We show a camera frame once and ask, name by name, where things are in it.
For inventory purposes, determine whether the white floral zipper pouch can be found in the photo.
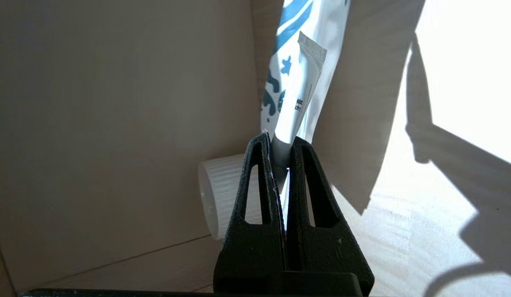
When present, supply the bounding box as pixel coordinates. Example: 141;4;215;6
260;0;352;146

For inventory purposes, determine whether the white ribbed ceramic mug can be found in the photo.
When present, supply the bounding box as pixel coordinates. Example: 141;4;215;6
198;153;290;241

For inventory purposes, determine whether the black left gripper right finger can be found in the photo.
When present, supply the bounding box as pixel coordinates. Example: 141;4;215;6
285;136;375;296

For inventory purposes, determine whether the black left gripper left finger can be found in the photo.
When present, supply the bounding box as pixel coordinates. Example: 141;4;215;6
213;131;287;294

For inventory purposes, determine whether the light wood shelf desk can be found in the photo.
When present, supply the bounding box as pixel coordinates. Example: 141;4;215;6
0;0;511;297

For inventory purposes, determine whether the small white strip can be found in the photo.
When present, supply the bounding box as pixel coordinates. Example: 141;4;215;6
271;31;327;195

